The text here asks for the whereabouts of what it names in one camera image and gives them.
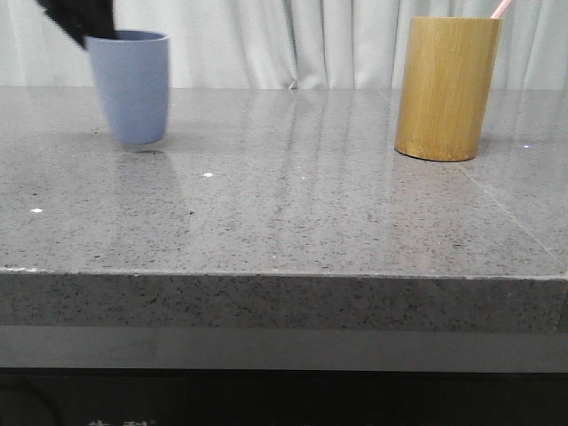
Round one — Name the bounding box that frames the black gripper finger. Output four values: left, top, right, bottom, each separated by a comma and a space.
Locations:
36, 0, 119, 50

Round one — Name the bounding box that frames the blue plastic cup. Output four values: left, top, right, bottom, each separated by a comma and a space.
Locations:
85, 30, 170, 144

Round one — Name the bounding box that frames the bamboo cylindrical holder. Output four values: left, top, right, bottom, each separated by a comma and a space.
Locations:
395, 16, 502, 162

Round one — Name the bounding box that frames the white curtain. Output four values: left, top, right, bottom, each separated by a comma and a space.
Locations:
1, 1, 567, 90

